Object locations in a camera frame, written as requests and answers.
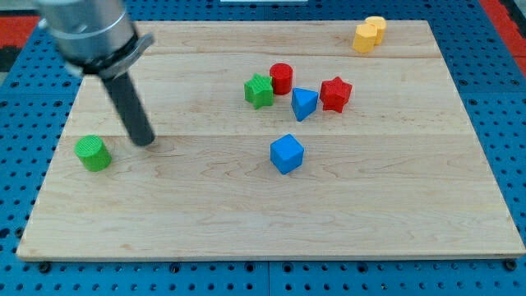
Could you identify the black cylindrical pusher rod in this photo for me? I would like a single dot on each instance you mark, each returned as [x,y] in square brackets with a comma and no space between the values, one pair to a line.
[126,101]

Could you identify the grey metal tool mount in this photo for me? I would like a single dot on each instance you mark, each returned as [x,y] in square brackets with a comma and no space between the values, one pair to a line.
[115,64]

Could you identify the green cylinder block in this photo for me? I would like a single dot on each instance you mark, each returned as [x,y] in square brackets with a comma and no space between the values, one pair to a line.
[92,153]

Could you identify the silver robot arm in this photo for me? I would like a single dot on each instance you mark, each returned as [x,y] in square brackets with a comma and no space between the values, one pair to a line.
[97,37]

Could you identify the wooden board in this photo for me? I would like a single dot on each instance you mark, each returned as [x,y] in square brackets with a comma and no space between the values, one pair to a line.
[398,175]

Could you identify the green star block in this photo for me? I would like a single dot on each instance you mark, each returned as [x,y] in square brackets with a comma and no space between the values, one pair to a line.
[259,91]

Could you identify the red cylinder block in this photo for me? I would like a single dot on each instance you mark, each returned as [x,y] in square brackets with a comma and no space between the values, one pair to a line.
[282,78]

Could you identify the blue cube block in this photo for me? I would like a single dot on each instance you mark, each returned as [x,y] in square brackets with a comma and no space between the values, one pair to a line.
[286,153]

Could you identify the blue triangle block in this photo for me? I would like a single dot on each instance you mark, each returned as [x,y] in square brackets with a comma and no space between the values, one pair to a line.
[304,103]

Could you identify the red star block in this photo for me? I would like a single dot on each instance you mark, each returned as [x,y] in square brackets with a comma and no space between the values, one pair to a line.
[335,94]

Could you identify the yellow hexagon block front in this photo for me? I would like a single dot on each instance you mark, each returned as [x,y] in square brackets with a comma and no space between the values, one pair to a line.
[365,38]

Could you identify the yellow hexagon block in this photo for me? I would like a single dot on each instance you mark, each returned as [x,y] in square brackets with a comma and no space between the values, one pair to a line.
[380,23]
[365,38]

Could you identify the yellow hexagon block rear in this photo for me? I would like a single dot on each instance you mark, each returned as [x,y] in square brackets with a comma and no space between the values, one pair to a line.
[380,23]

